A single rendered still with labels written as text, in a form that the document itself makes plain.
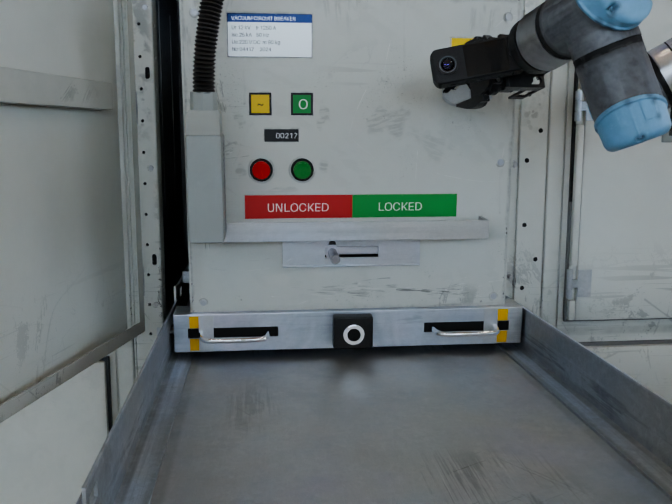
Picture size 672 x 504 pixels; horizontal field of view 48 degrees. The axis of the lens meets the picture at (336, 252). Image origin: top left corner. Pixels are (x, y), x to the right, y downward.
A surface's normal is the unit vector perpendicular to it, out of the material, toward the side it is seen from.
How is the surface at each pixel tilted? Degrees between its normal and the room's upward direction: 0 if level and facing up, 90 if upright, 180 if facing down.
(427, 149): 94
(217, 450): 0
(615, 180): 90
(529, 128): 90
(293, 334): 94
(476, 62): 79
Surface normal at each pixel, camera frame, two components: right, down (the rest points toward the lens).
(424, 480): 0.00, -0.99
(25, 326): 0.99, 0.03
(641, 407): -1.00, 0.01
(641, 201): 0.10, 0.15
